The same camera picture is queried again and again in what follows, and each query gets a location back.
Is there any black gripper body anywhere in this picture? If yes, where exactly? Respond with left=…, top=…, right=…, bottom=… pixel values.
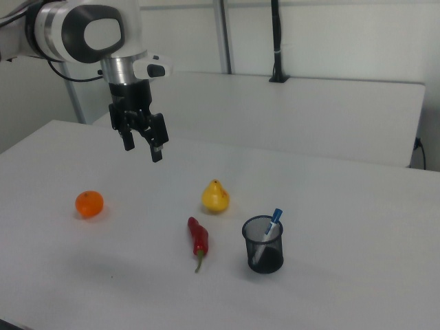
left=108, top=79, right=153, bottom=118

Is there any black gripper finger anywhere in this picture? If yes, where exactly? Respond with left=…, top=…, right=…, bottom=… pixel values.
left=108, top=102, right=136, bottom=153
left=137, top=109, right=171, bottom=164

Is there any blue white marker pen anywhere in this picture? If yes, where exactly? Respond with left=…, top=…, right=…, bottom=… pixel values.
left=250, top=208, right=284, bottom=265

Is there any black mesh pen cup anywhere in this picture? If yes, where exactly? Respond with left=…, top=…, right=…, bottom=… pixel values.
left=241, top=215, right=285, bottom=274

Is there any orange toy tangerine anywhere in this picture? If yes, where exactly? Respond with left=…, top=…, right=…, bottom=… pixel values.
left=74, top=190, right=105, bottom=218

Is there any yellow lemon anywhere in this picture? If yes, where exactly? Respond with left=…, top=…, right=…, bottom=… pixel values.
left=201, top=178, right=231, bottom=213

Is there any red chili pepper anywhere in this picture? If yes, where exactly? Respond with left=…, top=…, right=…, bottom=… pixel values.
left=187, top=216, right=210, bottom=274

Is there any aluminium frame post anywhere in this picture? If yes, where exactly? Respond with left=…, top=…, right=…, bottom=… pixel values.
left=212, top=0, right=233, bottom=75
left=63, top=61, right=87, bottom=124

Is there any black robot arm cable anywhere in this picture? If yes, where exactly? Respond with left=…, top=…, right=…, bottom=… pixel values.
left=44, top=58, right=106, bottom=83

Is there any black camera pole with clamp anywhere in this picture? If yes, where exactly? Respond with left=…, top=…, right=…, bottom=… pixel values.
left=267, top=0, right=290, bottom=84

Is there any black wall cable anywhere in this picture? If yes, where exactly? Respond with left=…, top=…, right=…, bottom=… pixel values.
left=414, top=136, right=428, bottom=171

